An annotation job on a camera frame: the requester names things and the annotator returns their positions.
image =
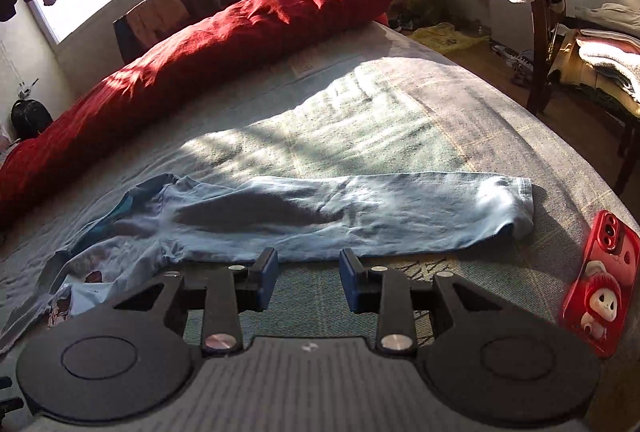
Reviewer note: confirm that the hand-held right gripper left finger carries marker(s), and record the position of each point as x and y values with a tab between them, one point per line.
267	279

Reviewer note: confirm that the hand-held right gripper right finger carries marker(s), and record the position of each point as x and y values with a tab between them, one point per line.
350	282

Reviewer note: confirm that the light blue long-sleeved shirt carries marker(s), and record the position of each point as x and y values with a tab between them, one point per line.
400	212

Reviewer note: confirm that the stack of folded clothes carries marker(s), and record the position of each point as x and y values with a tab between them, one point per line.
610	57

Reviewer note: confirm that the bed with grey sheet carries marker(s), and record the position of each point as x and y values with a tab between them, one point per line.
400	112

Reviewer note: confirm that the red duvet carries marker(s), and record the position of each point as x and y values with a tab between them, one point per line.
200	62

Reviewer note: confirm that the phone in red case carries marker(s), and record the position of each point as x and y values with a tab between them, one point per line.
600	292

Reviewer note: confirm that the black backpack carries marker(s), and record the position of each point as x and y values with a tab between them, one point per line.
30	119

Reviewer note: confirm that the cloth-draped cardboard box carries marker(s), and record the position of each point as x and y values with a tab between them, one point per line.
165	12

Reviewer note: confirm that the wooden chair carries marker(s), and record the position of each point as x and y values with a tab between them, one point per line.
539	62

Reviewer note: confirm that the white wall socket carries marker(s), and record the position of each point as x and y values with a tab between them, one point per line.
27	89

